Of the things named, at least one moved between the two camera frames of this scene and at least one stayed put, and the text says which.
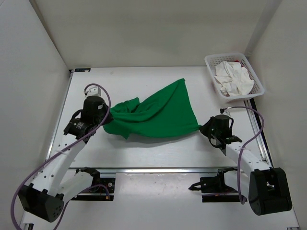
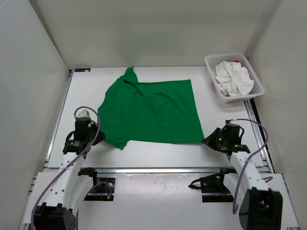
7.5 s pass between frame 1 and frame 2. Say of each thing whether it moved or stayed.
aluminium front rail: stayed
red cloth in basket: stayed
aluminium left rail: stayed
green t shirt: moved
